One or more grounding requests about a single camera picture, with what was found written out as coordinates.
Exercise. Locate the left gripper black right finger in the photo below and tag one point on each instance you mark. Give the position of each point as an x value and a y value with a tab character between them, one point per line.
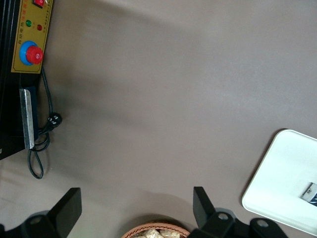
203	208

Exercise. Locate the black machine yellow control panel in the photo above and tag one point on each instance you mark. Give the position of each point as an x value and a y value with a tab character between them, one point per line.
27	37

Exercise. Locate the beige plastic serving tray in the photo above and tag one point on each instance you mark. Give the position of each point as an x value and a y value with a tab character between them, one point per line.
280	178

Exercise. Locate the small black drink carton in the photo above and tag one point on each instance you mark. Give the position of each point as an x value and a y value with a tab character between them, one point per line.
310	193

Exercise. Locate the clear crispy snack packet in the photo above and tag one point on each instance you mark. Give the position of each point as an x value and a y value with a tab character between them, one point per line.
169	233
149	233

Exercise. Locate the round brown wicker basket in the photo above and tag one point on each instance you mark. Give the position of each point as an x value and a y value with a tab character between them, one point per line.
138	229

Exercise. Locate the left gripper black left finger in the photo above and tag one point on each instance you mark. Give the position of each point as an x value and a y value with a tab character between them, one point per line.
69	210

